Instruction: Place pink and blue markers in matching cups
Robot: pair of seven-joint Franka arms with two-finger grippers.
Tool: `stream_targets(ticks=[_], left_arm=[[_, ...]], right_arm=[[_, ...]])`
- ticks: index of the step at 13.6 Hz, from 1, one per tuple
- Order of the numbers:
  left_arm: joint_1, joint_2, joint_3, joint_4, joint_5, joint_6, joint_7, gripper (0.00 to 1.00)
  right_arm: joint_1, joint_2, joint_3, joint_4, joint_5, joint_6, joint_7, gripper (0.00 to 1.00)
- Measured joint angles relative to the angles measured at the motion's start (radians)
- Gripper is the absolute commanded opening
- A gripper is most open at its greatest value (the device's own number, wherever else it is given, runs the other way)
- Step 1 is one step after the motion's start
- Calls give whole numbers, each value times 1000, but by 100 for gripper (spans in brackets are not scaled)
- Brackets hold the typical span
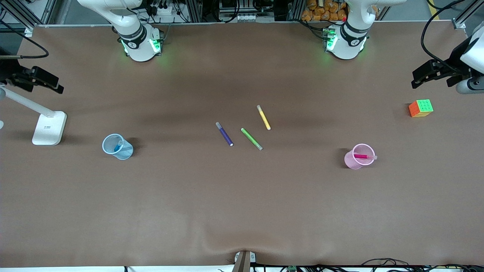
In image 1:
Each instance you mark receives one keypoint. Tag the aluminium frame profile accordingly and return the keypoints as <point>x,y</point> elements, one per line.
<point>458,23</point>
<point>51,9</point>
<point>194,9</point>
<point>295,9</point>

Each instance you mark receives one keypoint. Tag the white connector strip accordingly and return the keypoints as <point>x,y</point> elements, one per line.
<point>242,17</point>

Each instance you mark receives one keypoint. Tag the green marker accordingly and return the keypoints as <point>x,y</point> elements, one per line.
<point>251,138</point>

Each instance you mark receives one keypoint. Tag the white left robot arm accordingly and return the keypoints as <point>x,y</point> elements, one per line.
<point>348,47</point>

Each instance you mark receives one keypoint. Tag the camera mount post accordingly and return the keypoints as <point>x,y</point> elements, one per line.
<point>243,262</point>

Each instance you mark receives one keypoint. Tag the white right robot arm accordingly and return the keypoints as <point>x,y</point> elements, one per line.
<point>138,49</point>

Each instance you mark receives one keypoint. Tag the pink mesh cup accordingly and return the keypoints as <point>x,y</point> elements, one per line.
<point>353,163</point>

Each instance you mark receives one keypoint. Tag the blue marker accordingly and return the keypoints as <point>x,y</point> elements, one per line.
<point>118,146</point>

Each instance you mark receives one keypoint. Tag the purple marker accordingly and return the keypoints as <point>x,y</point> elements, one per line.
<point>224,135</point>

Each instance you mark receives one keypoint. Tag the orange snack bags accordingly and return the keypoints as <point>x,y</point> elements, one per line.
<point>321,9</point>

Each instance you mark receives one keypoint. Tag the multicoloured puzzle cube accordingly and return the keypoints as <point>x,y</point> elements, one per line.
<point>423,107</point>

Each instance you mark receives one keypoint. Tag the white desk stand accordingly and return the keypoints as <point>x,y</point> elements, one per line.
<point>49,128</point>

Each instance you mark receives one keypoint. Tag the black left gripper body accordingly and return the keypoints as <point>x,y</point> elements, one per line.
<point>453,65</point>

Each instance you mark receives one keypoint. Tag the pink marker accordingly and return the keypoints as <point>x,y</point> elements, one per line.
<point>363,156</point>

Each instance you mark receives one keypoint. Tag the yellow marker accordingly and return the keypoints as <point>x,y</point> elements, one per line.
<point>263,117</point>

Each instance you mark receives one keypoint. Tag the blue mesh cup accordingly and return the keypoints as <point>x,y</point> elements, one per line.
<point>126,153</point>

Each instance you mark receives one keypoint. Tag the white power strip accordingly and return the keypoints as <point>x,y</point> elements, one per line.
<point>164,10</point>

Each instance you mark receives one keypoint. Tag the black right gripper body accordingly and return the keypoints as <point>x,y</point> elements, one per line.
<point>8,71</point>

